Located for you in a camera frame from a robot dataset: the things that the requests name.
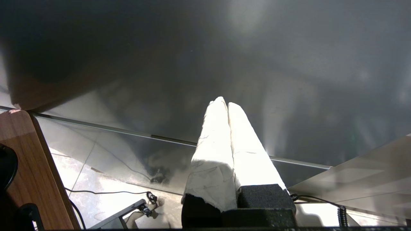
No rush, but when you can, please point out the wooden furniture panel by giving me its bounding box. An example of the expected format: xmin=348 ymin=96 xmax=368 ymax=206
xmin=0 ymin=109 xmax=81 ymax=230

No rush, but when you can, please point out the grey appliance door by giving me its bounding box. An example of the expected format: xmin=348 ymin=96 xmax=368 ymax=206
xmin=0 ymin=0 xmax=411 ymax=196

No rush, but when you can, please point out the black metal stand leg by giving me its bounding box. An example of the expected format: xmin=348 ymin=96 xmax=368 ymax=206
xmin=88 ymin=199 xmax=153 ymax=229

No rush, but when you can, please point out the thin black floor cable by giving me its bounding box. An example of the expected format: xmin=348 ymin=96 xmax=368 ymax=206
xmin=64 ymin=188 xmax=158 ymax=206

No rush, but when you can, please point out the black round object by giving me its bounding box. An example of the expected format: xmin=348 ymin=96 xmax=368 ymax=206
xmin=0 ymin=144 xmax=18 ymax=191

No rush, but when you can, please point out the black coiled left wrist cable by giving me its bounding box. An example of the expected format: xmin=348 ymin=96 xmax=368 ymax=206
xmin=290 ymin=193 xmax=349 ymax=227

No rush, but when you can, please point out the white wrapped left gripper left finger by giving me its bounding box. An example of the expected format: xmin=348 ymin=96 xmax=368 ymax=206
xmin=181 ymin=96 xmax=238 ymax=229

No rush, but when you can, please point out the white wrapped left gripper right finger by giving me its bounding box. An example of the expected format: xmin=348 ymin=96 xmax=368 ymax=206
xmin=227 ymin=102 xmax=296 ymax=213

